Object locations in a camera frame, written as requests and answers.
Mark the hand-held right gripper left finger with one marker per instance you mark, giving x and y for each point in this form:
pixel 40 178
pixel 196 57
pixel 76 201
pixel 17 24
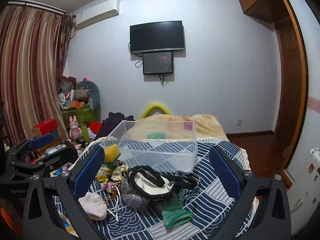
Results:
pixel 88 173

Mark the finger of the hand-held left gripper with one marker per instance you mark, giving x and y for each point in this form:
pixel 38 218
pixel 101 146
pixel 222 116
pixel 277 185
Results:
pixel 41 139
pixel 68 151

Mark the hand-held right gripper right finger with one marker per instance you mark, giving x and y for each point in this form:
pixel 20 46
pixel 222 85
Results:
pixel 225 173

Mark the yellow floral scrunchie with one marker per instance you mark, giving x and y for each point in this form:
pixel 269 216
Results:
pixel 110 173

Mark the yellow sponge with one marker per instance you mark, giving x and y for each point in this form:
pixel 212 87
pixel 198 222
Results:
pixel 111 153

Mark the black headband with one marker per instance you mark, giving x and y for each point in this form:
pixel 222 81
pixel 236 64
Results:
pixel 136 181

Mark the grey mesh scrunchie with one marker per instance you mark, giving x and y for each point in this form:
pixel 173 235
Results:
pixel 132 197

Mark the green knit glove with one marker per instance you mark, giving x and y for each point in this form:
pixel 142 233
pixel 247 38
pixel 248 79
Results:
pixel 175 210

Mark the clear plastic box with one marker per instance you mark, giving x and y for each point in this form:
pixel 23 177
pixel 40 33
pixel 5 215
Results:
pixel 160 155

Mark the red box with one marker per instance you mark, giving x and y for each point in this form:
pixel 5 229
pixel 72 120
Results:
pixel 45 127

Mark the pink bunny plush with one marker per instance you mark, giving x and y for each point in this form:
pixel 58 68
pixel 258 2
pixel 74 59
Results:
pixel 75 129

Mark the green bottle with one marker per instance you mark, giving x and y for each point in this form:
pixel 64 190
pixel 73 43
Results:
pixel 85 133

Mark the blue wave-patterned cloth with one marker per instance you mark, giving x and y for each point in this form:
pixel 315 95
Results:
pixel 205 201

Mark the red cloth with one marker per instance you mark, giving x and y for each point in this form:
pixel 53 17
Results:
pixel 95 127

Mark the green storage box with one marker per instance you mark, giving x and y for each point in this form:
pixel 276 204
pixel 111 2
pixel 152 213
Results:
pixel 82 115

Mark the yellow blanket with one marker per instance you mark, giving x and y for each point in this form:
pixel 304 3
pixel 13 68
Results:
pixel 208 127

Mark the dark purple cloth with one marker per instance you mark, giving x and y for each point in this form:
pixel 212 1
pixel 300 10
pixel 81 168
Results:
pixel 112 123

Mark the crumpled plastic bag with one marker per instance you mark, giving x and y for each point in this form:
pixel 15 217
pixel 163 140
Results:
pixel 67 85

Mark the grey plush cushion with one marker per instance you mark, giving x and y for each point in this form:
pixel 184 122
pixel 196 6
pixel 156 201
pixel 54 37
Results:
pixel 93 95

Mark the striped brown curtain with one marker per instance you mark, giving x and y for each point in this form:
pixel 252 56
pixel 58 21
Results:
pixel 27 75

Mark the green sponge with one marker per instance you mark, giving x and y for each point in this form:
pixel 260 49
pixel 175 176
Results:
pixel 156 135

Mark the yellow foam arch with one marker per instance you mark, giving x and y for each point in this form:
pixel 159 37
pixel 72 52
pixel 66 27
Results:
pixel 155 105

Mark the white door with stickers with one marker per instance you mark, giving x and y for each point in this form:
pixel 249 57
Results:
pixel 312 105

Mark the small black monitor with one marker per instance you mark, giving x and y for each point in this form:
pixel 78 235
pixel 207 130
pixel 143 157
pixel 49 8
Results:
pixel 158 63

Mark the curtain rod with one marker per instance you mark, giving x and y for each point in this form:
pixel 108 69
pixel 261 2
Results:
pixel 37 7

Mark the white air conditioner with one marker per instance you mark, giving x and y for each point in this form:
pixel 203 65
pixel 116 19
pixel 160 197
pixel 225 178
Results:
pixel 97 12

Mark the white wall socket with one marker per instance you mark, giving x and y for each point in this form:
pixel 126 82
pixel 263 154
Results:
pixel 239 122

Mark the black wall television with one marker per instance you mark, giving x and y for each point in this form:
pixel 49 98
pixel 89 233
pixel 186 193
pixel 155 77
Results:
pixel 157 37

